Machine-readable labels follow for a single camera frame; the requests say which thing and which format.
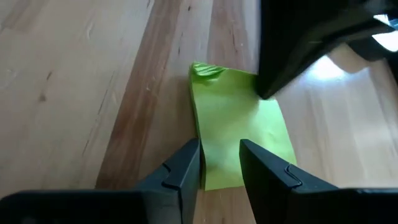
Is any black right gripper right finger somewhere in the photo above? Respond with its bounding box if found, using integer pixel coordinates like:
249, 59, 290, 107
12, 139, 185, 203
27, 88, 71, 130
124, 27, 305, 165
239, 139, 339, 224

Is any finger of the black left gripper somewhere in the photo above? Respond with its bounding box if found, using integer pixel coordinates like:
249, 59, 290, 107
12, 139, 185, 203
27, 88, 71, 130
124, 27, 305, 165
255, 0, 398, 100
346, 34, 398, 62

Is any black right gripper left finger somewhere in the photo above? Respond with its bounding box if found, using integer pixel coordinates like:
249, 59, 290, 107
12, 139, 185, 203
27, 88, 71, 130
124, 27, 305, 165
133, 138, 202, 224

